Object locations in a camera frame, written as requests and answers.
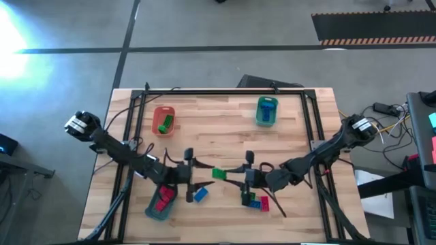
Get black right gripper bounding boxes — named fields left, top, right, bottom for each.
left=221, top=150, right=269, bottom=207

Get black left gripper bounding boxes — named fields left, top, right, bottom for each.
left=169, top=148, right=217, bottom=204

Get small red toy brick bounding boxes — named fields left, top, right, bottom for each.
left=159, top=185, right=176, bottom=201

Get dark teal plastic basket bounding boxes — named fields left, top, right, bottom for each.
left=144, top=182, right=178, bottom=222

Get turquoise plastic basket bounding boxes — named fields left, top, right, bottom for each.
left=255, top=96, right=279, bottom=128

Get orange plastic basket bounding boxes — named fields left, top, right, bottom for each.
left=151, top=105, right=176, bottom=137

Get black box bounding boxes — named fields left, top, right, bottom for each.
left=236, top=73, right=305, bottom=89

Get white paper sheet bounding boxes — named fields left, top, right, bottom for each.
left=354, top=169, right=395, bottom=220

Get black power adapter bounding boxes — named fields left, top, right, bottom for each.
left=373, top=101, right=401, bottom=118

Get dark grey side desk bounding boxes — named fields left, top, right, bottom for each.
left=357, top=90, right=436, bottom=200

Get black keyboard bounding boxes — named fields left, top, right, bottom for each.
left=408, top=185, right=436, bottom=245

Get black device with blue light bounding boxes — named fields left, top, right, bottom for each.
left=0, top=133, right=20, bottom=157

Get black hazard-striped floor mat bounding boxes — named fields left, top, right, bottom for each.
left=311, top=10, right=436, bottom=46

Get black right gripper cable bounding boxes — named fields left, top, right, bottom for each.
left=258, top=162, right=287, bottom=218

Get black aluminium table frame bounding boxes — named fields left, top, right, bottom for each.
left=78, top=87, right=369, bottom=244

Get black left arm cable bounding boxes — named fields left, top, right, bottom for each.
left=104, top=86, right=182, bottom=132

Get tangled black floor cables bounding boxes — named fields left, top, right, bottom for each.
left=360, top=103, right=415, bottom=171

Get yellow cable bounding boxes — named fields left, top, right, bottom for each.
left=339, top=109, right=411, bottom=135

